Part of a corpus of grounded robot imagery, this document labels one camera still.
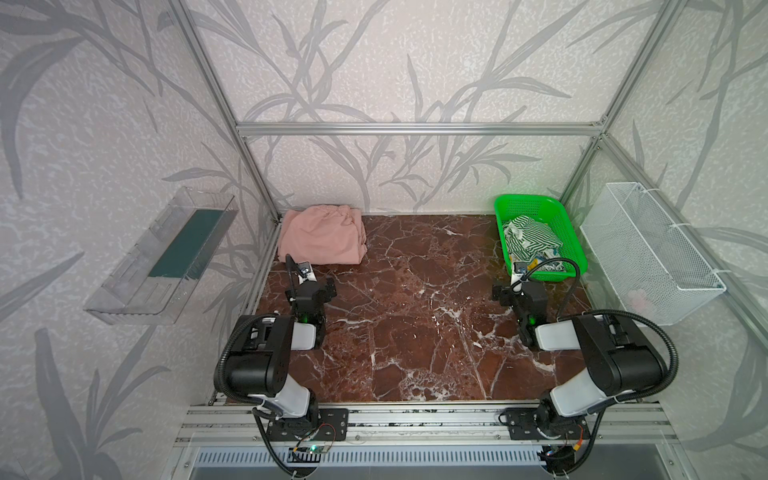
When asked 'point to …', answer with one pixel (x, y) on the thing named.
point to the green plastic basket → (548, 210)
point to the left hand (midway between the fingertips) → (314, 267)
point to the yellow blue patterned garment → (547, 267)
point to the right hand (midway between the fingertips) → (513, 269)
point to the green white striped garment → (528, 238)
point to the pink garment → (322, 235)
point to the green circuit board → (317, 449)
